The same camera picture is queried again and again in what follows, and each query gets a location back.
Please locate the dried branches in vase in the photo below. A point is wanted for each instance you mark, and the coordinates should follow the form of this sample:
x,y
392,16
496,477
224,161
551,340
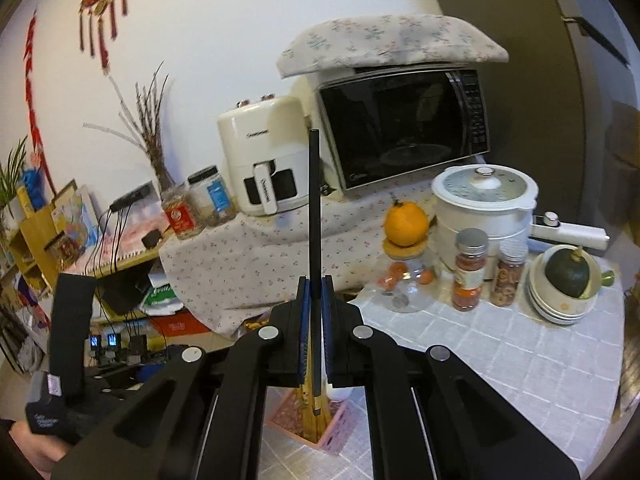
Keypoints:
x,y
143,124

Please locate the white air fryer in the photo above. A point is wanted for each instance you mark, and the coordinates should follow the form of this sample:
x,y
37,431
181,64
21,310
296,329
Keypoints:
x,y
266,147

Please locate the grey checked tablecloth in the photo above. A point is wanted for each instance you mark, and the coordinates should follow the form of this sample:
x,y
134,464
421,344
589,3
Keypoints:
x,y
563,379

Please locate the blue label glass jar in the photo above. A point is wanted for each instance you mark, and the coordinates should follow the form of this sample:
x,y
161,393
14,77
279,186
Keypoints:
x,y
209,192

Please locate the dried slices jar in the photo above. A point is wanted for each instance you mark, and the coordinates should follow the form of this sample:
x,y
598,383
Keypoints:
x,y
512,256

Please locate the cream bowl green handle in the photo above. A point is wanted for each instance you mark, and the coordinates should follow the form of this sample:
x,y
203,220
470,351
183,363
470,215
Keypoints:
x,y
598,277

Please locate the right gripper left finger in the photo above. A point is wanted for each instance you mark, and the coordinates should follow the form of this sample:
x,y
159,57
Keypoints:
x,y
277,359

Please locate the black chopstick gold band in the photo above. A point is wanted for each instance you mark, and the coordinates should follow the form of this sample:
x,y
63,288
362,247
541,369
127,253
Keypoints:
x,y
315,275

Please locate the glass jar with kumquats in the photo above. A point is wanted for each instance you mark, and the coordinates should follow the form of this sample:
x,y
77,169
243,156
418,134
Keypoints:
x,y
406,279

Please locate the stacked white plates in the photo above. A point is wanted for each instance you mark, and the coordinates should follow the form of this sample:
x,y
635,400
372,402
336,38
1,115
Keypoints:
x,y
565,312

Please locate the floral side table cloth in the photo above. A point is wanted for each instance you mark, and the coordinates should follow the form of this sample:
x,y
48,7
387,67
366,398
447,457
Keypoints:
x,y
233,272

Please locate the large orange on jar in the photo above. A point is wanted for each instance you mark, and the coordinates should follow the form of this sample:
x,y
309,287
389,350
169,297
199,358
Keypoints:
x,y
406,224

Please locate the pink perforated utensil holder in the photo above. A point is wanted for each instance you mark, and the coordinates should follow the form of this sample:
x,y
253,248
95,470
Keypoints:
x,y
327,432

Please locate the white plastic spoon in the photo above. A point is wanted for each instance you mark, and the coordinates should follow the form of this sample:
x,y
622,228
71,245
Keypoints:
x,y
336,394

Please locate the dark grey refrigerator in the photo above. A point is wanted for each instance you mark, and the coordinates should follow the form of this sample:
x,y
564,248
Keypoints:
x,y
564,107

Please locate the red spice jar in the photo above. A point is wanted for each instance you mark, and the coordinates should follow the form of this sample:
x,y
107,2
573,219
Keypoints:
x,y
469,268

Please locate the green kabocha squash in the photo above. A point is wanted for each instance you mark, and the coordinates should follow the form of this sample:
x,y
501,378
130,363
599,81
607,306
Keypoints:
x,y
568,271

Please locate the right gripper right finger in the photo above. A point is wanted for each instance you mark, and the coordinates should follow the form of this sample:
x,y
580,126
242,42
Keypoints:
x,y
357,353

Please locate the red label glass jar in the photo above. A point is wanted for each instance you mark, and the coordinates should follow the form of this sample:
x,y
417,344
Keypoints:
x,y
181,213

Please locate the person's left hand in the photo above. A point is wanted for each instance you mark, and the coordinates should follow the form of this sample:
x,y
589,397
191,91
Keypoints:
x,y
42,452

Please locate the light bamboo chopstick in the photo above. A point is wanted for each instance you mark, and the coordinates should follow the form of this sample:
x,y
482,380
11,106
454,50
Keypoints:
x,y
316,414

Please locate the black microwave oven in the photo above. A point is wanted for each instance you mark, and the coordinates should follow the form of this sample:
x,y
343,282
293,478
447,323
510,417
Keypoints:
x,y
377,125

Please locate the floral microwave cover cloth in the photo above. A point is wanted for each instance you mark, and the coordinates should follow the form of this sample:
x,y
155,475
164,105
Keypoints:
x,y
387,40

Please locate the red chinese knot decoration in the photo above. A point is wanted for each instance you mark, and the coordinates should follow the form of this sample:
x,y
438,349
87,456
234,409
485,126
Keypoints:
x,y
98,28

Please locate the white electric cooking pot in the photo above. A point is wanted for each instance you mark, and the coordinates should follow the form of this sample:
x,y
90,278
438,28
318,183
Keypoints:
x,y
500,201

